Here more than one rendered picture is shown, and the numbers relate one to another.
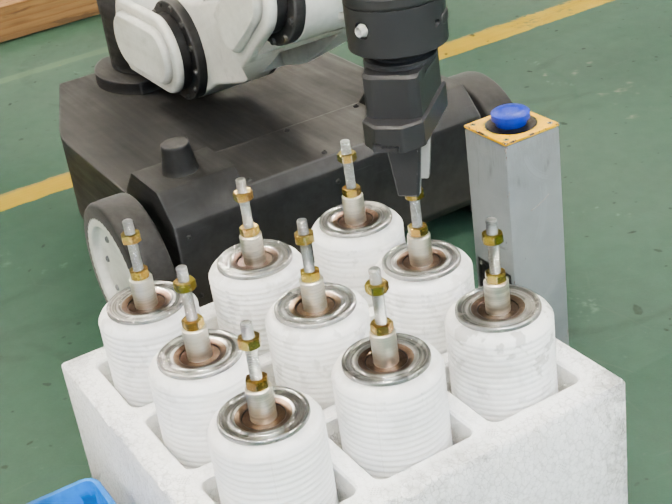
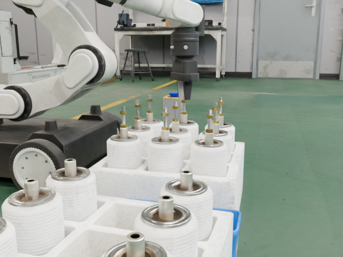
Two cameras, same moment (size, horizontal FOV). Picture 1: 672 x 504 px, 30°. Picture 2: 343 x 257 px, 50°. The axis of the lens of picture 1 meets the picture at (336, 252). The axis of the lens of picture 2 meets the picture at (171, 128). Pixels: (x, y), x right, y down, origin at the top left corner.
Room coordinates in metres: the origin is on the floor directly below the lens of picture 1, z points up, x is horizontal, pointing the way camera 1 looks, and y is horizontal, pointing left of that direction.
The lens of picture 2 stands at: (0.28, 0.83, 0.50)
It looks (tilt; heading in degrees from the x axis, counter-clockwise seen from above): 13 degrees down; 312
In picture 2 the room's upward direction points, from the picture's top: straight up
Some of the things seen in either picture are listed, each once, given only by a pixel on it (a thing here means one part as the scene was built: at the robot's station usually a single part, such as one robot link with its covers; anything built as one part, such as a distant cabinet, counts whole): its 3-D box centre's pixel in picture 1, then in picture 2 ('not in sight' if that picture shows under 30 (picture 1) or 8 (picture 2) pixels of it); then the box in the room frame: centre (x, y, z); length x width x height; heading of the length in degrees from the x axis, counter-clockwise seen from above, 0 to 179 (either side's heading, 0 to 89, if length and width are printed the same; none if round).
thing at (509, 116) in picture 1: (510, 118); (174, 95); (1.18, -0.20, 0.32); 0.04 x 0.04 x 0.02
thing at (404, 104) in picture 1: (398, 61); (184, 60); (1.04, -0.08, 0.45); 0.13 x 0.10 x 0.12; 159
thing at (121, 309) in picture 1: (146, 303); (124, 137); (1.03, 0.18, 0.25); 0.08 x 0.08 x 0.01
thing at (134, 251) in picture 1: (135, 256); (123, 119); (1.03, 0.18, 0.30); 0.01 x 0.01 x 0.08
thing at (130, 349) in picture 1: (164, 382); (124, 169); (1.03, 0.18, 0.16); 0.10 x 0.10 x 0.18
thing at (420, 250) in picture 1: (420, 249); (184, 119); (1.04, -0.08, 0.26); 0.02 x 0.02 x 0.03
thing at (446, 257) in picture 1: (421, 261); (184, 123); (1.04, -0.08, 0.25); 0.08 x 0.08 x 0.01
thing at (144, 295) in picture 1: (143, 291); (123, 133); (1.03, 0.18, 0.26); 0.02 x 0.02 x 0.03
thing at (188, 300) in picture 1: (189, 305); (165, 122); (0.93, 0.13, 0.30); 0.01 x 0.01 x 0.08
